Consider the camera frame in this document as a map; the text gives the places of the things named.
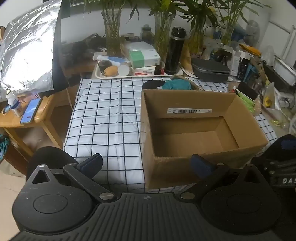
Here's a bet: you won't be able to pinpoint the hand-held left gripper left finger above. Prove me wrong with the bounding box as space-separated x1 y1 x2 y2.
26 153 118 204

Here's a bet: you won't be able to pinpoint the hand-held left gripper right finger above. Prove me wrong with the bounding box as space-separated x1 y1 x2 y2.
180 154 270 202

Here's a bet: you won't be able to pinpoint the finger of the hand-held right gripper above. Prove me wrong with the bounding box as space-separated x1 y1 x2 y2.
251 158 296 178
275 134 296 161

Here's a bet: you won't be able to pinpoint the brown cardboard box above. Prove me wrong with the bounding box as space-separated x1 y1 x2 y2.
141 89 269 192

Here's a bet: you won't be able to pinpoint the teal bath pouf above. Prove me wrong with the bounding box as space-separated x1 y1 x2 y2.
162 79 192 91

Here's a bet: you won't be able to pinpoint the white black checkered tablecloth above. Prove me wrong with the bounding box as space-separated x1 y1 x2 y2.
63 77 278 193

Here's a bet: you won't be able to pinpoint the green wipes packs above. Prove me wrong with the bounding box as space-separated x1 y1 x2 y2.
236 90 257 115

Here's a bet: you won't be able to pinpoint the black square card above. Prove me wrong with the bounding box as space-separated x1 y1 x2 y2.
238 82 259 100

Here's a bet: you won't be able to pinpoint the wooden side table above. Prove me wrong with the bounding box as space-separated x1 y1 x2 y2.
0 93 70 160

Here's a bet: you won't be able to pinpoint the white storage crate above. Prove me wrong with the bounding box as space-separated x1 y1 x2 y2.
274 56 296 80

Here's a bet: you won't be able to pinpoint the blue smartphone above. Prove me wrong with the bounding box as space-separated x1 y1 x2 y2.
20 98 43 125

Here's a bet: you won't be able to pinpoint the blue carton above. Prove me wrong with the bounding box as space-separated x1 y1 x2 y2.
245 62 257 80

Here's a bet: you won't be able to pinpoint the black carton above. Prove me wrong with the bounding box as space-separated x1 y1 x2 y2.
237 58 249 80

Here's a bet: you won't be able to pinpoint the white tray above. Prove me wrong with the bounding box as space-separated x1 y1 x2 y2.
95 59 184 80

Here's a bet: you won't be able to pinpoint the dark flat object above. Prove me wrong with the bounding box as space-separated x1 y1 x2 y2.
142 81 167 91

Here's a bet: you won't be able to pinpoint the tan coin pouch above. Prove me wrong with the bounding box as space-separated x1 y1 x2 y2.
103 65 119 77

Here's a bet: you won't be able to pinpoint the grey zip case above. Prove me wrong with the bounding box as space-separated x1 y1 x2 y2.
191 58 231 83

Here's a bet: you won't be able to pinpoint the black tape roll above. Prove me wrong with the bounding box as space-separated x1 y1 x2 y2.
98 60 112 73

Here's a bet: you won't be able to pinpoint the white carton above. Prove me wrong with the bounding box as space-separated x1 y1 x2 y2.
231 50 242 76

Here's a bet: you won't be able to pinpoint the white round jar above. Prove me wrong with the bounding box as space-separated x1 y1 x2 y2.
117 62 132 76

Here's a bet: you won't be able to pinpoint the wooden shelf unit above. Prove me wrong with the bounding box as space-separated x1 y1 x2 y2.
60 35 108 78

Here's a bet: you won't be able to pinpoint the yellow orange pouch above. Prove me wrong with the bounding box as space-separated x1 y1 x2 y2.
239 43 262 57

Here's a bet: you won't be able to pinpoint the white pill bottle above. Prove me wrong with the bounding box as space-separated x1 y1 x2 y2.
6 90 19 109

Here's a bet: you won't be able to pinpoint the brown paper bag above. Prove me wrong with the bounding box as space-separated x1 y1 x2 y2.
180 47 193 72

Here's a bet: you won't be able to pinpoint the red white flat box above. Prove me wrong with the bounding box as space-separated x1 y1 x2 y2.
133 66 156 76

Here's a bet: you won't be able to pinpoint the black mini tripod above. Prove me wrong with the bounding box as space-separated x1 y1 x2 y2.
216 50 229 64

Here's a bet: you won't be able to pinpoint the printed plastic bag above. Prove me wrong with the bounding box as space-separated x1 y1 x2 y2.
208 43 222 58

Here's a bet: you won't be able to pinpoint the black thermos bottle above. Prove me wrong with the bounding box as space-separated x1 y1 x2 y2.
165 27 186 76

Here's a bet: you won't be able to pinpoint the green white tissue box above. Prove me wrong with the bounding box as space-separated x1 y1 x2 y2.
128 49 161 69

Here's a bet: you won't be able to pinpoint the bamboo in glass vase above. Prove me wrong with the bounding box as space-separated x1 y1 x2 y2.
183 0 220 55
83 0 139 57
139 0 185 62
215 0 272 45

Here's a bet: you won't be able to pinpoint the white plastic package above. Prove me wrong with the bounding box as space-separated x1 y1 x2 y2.
125 42 155 52

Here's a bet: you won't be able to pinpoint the silver foil reflector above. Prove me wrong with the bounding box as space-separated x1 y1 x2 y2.
0 0 70 102

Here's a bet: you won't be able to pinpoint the dark glass jar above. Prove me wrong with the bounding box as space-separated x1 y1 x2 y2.
142 24 152 39

